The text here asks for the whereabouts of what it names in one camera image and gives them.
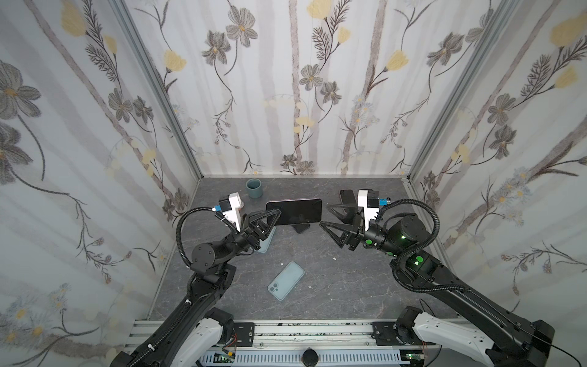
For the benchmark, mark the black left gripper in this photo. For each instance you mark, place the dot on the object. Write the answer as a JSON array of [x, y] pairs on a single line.
[[251, 235]]

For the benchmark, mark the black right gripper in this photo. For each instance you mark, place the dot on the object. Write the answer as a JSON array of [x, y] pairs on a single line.
[[355, 234]]

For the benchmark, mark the purple-edged smartphone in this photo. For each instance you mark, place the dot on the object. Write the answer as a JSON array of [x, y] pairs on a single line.
[[348, 197]]

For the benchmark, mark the black smartphone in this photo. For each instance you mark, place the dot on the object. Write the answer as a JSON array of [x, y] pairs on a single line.
[[299, 211]]

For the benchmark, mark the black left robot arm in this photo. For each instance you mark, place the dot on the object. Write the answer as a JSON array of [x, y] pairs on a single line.
[[196, 325]]

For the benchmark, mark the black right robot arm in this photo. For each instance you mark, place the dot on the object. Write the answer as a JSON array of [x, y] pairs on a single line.
[[403, 229]]

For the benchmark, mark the clear teal phone case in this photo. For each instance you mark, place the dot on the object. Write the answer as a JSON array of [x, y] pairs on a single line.
[[264, 244]]

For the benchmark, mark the light blue phone case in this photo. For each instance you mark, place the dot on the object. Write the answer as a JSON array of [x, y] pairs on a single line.
[[286, 280]]

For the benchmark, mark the blue-edged smartphone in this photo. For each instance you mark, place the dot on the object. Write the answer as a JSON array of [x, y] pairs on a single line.
[[300, 228]]

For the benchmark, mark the teal ceramic cup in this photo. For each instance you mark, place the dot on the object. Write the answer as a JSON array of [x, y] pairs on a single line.
[[254, 188]]

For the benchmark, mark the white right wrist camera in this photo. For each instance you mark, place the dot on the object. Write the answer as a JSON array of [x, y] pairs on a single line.
[[370, 202]]

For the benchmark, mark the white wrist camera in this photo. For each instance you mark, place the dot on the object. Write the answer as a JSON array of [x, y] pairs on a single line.
[[230, 207], [370, 202]]

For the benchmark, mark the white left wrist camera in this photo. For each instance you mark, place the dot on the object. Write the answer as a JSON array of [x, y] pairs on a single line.
[[230, 207]]

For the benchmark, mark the black knob on rail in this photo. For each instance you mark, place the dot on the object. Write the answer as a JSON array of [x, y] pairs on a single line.
[[310, 358]]

